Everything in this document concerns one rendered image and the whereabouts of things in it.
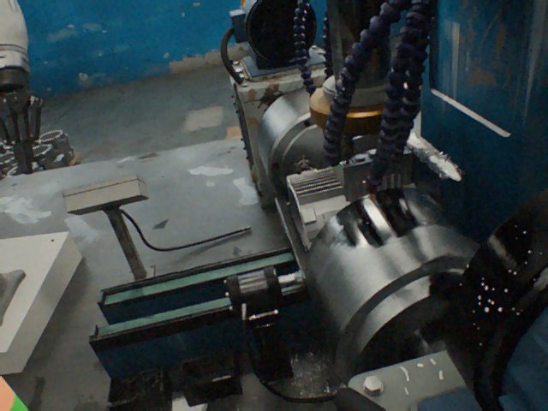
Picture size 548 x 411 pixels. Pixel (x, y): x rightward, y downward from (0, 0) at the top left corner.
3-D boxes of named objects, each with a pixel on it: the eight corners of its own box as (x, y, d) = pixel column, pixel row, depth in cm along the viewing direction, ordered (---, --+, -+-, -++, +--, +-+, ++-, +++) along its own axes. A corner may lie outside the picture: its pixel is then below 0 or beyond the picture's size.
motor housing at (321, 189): (383, 217, 96) (379, 138, 86) (421, 271, 80) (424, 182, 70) (294, 238, 95) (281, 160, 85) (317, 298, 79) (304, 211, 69)
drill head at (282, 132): (340, 146, 130) (332, 62, 117) (389, 210, 99) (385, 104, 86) (258, 164, 128) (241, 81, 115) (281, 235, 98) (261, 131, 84)
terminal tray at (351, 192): (389, 163, 85) (387, 129, 81) (413, 190, 76) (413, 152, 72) (329, 177, 84) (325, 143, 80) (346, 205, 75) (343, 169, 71)
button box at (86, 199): (149, 199, 103) (145, 177, 103) (141, 195, 96) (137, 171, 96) (78, 216, 102) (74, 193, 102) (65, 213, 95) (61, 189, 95)
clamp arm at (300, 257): (321, 288, 70) (288, 206, 91) (319, 274, 68) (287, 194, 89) (300, 294, 69) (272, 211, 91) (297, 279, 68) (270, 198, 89)
